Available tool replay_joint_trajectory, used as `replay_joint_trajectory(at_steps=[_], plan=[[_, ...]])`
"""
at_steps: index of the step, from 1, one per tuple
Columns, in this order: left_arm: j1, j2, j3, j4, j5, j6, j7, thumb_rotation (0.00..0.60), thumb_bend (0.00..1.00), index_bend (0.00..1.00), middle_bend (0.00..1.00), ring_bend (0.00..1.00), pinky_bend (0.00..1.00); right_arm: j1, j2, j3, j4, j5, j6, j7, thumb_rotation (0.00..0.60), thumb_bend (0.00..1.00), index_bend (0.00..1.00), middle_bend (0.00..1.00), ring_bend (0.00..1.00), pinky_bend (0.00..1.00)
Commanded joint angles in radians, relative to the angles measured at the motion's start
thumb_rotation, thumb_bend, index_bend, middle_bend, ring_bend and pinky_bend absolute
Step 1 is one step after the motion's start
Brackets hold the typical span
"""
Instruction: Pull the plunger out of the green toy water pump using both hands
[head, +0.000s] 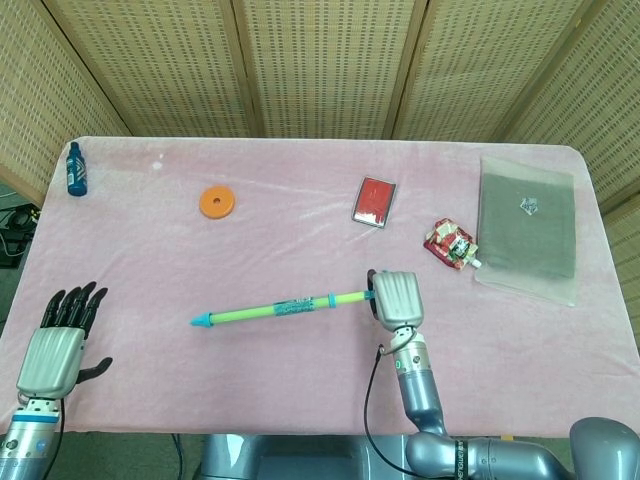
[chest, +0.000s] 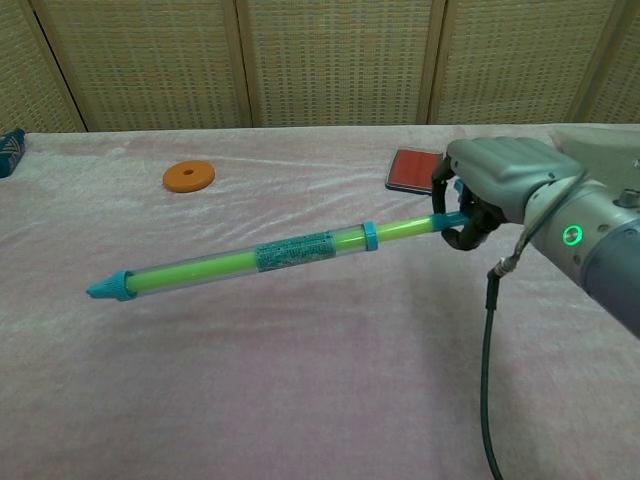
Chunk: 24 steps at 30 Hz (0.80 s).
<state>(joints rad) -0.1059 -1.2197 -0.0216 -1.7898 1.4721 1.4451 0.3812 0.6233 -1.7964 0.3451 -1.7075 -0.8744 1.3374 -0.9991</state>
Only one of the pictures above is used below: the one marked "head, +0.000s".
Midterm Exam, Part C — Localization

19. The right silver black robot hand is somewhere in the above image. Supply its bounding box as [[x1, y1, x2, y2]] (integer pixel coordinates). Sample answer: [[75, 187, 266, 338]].
[[366, 268, 427, 332]]

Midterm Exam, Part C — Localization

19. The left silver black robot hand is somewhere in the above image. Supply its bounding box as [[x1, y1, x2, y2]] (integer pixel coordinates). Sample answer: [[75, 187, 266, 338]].
[[16, 281, 114, 401]]

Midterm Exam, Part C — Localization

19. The green and blue water pump toy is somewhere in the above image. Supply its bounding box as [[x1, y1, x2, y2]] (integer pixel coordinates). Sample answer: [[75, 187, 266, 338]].
[[188, 291, 376, 330]]

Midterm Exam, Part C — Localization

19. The crumpled red spout pouch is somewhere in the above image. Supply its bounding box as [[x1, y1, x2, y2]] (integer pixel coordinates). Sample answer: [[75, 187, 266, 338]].
[[423, 217, 482, 271]]

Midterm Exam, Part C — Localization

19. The red ink pad box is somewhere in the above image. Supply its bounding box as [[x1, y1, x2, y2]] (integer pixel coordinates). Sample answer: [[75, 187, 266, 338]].
[[350, 175, 399, 230]]

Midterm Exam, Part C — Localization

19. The black equipment on floor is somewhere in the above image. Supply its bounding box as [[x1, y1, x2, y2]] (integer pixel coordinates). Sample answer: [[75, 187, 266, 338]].
[[0, 202, 40, 267]]

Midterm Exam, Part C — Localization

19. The pink tablecloth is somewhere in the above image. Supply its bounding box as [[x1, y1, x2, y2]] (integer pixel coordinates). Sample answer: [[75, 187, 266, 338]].
[[0, 137, 640, 451]]

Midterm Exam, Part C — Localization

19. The grey cloth in clear bag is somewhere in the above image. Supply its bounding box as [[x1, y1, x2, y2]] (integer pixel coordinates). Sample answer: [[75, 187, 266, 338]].
[[473, 153, 580, 307]]

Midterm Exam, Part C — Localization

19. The grey robot torso base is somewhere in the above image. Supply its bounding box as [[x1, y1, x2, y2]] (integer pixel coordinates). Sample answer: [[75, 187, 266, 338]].
[[199, 433, 416, 480]]

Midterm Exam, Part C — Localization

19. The blue spray bottle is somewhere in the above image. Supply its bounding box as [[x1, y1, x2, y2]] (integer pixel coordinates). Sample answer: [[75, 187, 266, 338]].
[[66, 141, 90, 198]]

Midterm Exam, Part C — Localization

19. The orange disc with hole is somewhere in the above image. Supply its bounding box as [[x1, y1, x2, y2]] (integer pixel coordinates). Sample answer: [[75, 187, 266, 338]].
[[198, 185, 239, 220]]

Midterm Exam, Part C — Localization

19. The woven bamboo folding screen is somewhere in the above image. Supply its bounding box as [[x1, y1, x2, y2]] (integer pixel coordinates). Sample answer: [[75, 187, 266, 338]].
[[0, 0, 640, 351]]

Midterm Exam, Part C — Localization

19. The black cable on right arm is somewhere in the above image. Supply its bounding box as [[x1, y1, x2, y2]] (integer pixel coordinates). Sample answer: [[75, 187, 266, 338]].
[[361, 343, 416, 467]]

